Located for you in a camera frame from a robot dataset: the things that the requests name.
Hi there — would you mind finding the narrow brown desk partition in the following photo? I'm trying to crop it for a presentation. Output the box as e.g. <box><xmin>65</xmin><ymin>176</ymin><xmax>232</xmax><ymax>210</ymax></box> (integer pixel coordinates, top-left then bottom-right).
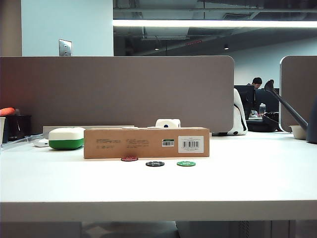
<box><xmin>279</xmin><ymin>55</ymin><xmax>317</xmax><ymax>132</ymax></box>

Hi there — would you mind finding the ceiling light strip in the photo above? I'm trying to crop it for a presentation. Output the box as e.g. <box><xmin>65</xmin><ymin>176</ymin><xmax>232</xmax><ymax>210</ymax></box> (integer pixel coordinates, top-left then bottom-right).
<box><xmin>112</xmin><ymin>19</ymin><xmax>317</xmax><ymax>29</ymax></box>

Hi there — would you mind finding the grey watering can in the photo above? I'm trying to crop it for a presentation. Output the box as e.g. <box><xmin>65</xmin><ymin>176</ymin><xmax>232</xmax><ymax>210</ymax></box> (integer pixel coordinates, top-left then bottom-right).
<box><xmin>264</xmin><ymin>78</ymin><xmax>317</xmax><ymax>144</ymax></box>

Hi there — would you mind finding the person with black hair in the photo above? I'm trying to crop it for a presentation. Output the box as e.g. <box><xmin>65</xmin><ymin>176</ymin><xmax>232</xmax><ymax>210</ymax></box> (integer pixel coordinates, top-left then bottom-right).
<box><xmin>247</xmin><ymin>76</ymin><xmax>264</xmax><ymax>90</ymax></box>

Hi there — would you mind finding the brown cardboard box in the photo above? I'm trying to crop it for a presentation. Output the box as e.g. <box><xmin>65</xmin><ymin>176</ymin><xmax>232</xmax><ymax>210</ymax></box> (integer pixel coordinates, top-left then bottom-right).
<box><xmin>83</xmin><ymin>127</ymin><xmax>211</xmax><ymax>159</ymax></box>

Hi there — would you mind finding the white black figure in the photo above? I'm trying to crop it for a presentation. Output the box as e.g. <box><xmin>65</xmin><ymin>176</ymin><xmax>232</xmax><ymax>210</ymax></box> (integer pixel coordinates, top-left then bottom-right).
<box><xmin>211</xmin><ymin>88</ymin><xmax>249</xmax><ymax>136</ymax></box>

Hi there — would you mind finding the black poker chip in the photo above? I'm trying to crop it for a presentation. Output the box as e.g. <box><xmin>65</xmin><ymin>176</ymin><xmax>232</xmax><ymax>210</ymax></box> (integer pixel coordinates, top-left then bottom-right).
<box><xmin>145</xmin><ymin>160</ymin><xmax>165</xmax><ymax>168</ymax></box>

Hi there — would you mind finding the black mesh pen holder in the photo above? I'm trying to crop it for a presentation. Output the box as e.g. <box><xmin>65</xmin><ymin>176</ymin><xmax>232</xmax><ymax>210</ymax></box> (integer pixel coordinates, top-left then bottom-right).
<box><xmin>7</xmin><ymin>114</ymin><xmax>33</xmax><ymax>142</ymax></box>

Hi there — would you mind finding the wide brown desk partition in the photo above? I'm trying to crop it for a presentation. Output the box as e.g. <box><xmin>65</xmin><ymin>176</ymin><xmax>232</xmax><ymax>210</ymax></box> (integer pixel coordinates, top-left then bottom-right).
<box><xmin>0</xmin><ymin>56</ymin><xmax>235</xmax><ymax>133</ymax></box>

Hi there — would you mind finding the white earbuds case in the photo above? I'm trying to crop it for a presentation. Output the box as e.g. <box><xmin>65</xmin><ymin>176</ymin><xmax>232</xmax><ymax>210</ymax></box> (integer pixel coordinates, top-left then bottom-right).
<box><xmin>33</xmin><ymin>138</ymin><xmax>50</xmax><ymax>148</ymax></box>

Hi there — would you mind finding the white green mahjong tile block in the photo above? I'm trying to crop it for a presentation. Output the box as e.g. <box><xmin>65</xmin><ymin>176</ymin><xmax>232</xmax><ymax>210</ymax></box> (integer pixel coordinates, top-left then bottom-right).
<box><xmin>48</xmin><ymin>126</ymin><xmax>85</xmax><ymax>150</ymax></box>

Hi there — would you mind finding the orange cloth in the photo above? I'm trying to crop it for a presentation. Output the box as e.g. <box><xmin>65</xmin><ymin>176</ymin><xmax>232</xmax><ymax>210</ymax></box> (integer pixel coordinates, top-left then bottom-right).
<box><xmin>0</xmin><ymin>107</ymin><xmax>17</xmax><ymax>117</ymax></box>

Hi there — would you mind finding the clear acrylic lid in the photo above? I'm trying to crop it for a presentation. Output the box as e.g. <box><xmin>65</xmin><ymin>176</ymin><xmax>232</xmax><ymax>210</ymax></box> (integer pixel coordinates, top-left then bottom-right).
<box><xmin>0</xmin><ymin>132</ymin><xmax>44</xmax><ymax>150</ymax></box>

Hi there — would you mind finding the beige bowl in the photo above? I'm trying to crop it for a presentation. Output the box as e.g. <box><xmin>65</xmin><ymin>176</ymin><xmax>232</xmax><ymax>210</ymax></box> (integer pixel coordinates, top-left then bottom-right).
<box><xmin>289</xmin><ymin>124</ymin><xmax>309</xmax><ymax>140</ymax></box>

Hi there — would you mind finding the black computer monitor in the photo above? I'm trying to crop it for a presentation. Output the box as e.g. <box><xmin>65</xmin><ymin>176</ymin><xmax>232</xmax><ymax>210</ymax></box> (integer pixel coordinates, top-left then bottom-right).
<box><xmin>255</xmin><ymin>88</ymin><xmax>281</xmax><ymax>116</ymax></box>
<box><xmin>234</xmin><ymin>84</ymin><xmax>256</xmax><ymax>120</ymax></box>

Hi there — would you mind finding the metal wall plate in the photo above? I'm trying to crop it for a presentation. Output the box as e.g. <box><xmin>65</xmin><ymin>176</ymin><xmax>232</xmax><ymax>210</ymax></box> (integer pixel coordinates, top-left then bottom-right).
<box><xmin>58</xmin><ymin>39</ymin><xmax>73</xmax><ymax>57</ymax></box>

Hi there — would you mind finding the black bag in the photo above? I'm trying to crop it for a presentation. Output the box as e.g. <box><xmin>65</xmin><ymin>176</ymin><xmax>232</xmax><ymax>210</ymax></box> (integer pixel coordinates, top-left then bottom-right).
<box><xmin>246</xmin><ymin>111</ymin><xmax>282</xmax><ymax>132</ymax></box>

